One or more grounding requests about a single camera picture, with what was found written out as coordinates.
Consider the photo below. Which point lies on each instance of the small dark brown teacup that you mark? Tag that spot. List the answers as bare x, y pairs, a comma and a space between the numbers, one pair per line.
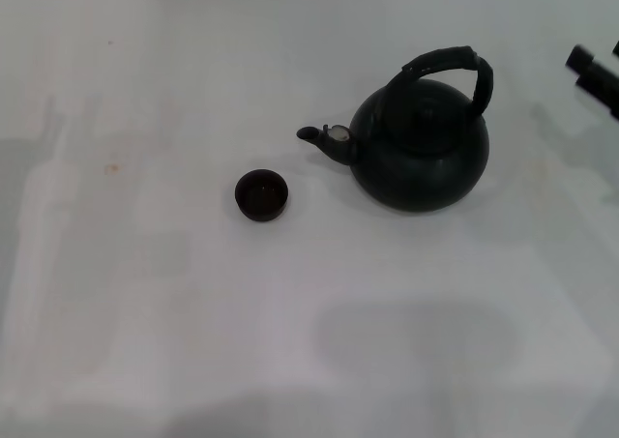
261, 196

